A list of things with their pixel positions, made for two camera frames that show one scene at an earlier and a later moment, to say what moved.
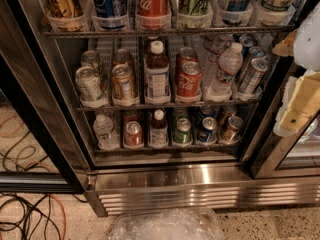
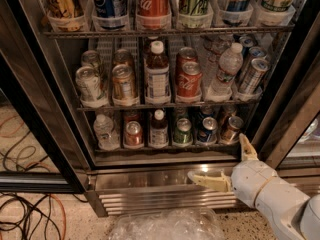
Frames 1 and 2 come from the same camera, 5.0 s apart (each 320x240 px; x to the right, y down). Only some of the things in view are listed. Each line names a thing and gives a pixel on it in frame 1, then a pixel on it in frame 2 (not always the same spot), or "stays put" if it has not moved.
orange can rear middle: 122,57 stays put
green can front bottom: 183,133 stays put
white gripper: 308,40 → 250,181
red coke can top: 153,10 stays put
